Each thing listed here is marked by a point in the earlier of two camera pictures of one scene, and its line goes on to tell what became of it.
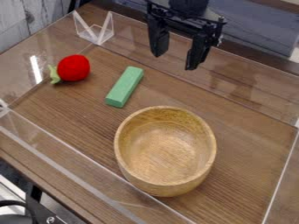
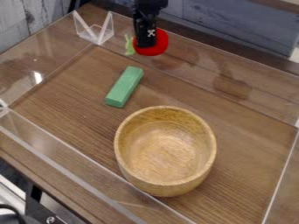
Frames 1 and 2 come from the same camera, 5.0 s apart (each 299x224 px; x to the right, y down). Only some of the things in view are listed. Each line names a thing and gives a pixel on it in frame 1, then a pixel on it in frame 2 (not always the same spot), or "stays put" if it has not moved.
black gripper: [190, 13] to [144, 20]
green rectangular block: [124, 87] stays put
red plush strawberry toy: [72, 68] to [160, 46]
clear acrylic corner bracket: [95, 33] stays put
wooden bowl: [164, 150] stays put
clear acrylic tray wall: [126, 132] stays put
